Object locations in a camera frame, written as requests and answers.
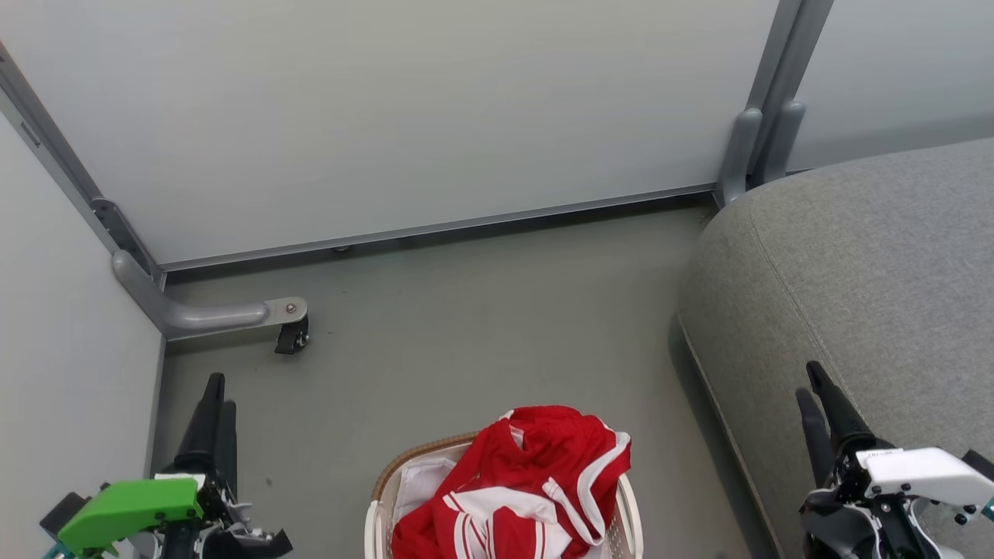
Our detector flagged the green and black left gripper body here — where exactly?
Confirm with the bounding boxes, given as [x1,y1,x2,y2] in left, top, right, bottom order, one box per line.
[57,468,294,559]

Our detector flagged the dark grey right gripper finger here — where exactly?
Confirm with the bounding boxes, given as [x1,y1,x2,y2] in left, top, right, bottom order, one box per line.
[806,361,895,460]
[796,389,839,489]

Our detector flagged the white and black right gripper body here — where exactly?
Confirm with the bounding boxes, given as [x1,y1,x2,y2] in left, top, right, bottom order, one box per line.
[799,446,994,559]

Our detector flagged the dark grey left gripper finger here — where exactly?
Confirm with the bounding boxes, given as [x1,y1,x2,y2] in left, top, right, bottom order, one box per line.
[174,373,227,475]
[216,401,238,498]

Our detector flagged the red and white garment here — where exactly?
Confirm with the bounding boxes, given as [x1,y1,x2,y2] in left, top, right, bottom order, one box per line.
[391,404,632,559]

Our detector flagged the grey fabric sofa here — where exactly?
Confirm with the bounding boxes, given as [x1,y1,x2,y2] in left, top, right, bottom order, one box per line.
[678,138,994,559]

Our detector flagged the black caster wheel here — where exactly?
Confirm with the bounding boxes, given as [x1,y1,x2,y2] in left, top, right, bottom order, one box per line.
[274,316,311,356]

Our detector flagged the white laundry basket brown rim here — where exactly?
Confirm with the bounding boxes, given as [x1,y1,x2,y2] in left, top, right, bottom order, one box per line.
[364,431,645,559]

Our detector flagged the grey curved partition foot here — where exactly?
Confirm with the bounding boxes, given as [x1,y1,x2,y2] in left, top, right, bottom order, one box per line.
[715,108,764,208]
[757,100,807,185]

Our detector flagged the grey partition leg with bracket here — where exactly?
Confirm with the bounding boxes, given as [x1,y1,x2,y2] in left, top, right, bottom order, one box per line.
[112,249,310,341]

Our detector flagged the grey corner partition post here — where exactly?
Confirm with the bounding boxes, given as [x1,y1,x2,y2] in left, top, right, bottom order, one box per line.
[0,43,166,293]

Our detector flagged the grey partition bottom rail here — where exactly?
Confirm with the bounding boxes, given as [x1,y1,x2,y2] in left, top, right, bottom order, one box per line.
[158,183,717,273]

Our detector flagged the grey double partition post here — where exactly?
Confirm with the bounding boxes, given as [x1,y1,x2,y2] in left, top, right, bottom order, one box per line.
[744,0,836,117]

